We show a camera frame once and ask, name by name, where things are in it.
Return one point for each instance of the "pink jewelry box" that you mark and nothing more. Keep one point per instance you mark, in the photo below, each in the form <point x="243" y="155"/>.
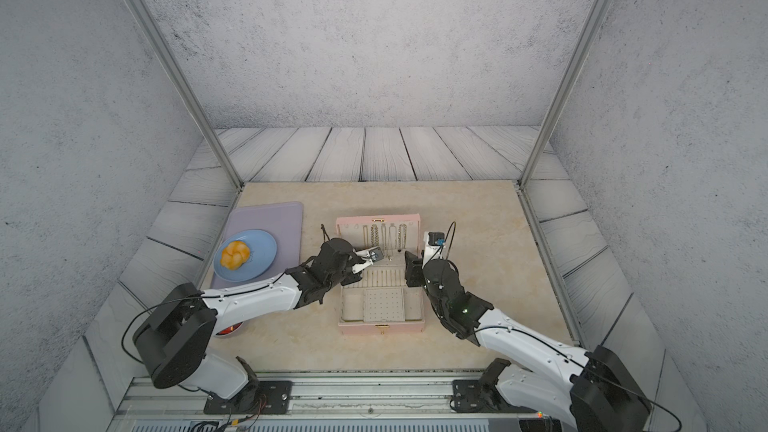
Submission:
<point x="381" y="303"/>

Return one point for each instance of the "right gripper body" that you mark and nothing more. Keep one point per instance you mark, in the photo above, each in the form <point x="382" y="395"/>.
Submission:
<point x="416" y="271"/>

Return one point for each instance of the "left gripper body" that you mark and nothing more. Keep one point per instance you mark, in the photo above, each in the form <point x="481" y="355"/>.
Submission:
<point x="348" y="276"/>

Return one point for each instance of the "left frame post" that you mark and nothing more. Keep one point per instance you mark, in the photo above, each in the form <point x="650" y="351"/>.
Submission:
<point x="149" y="27"/>

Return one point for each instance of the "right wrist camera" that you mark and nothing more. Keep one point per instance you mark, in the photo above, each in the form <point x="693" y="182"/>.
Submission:
<point x="434" y="245"/>

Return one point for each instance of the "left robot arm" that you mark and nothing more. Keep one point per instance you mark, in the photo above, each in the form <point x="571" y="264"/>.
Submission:
<point x="173" y="342"/>

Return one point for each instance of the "purple mat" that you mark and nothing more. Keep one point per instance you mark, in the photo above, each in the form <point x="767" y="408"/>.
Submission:
<point x="272" y="233"/>

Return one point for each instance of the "frame post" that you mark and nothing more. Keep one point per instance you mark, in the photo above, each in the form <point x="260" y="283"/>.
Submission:
<point x="591" y="27"/>
<point x="149" y="27"/>

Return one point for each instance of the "blue plate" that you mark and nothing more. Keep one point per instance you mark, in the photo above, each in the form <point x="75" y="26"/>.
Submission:
<point x="263" y="252"/>

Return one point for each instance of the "yellow bread bun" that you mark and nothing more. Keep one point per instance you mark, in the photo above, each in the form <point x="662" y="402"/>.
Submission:
<point x="234" y="255"/>

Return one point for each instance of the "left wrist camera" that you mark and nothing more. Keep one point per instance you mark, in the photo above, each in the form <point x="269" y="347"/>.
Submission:
<point x="366" y="258"/>

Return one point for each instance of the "aluminium rail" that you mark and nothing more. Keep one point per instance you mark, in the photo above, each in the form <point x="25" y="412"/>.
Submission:
<point x="398" y="394"/>

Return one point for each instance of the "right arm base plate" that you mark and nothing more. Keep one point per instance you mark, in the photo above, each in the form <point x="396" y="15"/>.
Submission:
<point x="472" y="396"/>

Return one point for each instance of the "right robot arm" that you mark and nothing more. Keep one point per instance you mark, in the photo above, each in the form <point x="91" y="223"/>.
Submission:
<point x="588" y="390"/>

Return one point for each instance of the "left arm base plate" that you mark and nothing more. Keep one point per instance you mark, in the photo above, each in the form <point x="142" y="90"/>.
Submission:
<point x="265" y="398"/>

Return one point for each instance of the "right frame post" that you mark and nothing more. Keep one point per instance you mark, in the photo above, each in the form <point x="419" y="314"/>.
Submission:
<point x="591" y="27"/>

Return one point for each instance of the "red snack bowl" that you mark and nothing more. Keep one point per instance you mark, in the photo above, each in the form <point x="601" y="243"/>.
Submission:
<point x="230" y="330"/>

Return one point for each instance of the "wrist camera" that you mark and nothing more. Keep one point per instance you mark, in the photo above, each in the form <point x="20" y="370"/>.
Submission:
<point x="366" y="258"/>
<point x="434" y="245"/>

